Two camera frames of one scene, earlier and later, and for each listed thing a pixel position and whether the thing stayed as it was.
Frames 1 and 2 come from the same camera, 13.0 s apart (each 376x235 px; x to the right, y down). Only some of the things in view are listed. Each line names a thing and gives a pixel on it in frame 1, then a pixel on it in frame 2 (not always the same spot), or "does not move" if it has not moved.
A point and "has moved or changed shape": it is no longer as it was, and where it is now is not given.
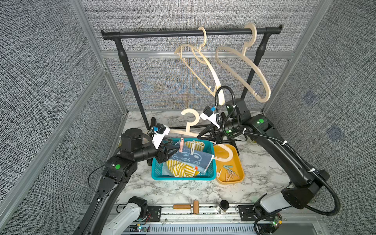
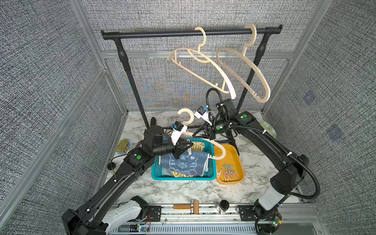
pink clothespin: [233, 174] does not move
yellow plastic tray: [230, 171] does not move
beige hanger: [243, 54] does not move
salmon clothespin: [181, 145] has moved or changed shape
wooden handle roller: [196, 206] does not move
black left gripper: [163, 155] to [180, 144]
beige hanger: [189, 132] has moved or changed shape
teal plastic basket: [156, 173] does not move
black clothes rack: [264, 31] does not move
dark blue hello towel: [200, 160] has moved or changed shape
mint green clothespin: [227, 167] does not move
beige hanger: [194, 58] to [229, 88]
